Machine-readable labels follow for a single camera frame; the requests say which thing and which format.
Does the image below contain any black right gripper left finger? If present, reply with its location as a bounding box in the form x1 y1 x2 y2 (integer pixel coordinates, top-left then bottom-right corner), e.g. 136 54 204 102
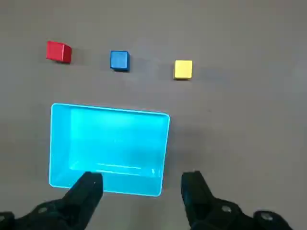
0 171 104 230

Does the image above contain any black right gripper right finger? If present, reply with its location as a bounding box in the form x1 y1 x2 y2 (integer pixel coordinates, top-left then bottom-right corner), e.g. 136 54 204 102
181 170 295 230

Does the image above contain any yellow block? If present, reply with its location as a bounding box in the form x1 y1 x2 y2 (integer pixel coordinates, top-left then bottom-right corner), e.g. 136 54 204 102
173 60 193 80

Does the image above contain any blue block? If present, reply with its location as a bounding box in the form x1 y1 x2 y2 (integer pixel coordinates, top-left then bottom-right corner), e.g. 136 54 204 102
110 50 130 72

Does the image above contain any red block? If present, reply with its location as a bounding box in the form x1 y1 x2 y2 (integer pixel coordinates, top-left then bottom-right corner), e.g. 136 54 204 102
46 41 72 64

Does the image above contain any cyan plastic box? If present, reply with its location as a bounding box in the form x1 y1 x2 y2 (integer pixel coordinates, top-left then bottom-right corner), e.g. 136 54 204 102
48 103 171 197

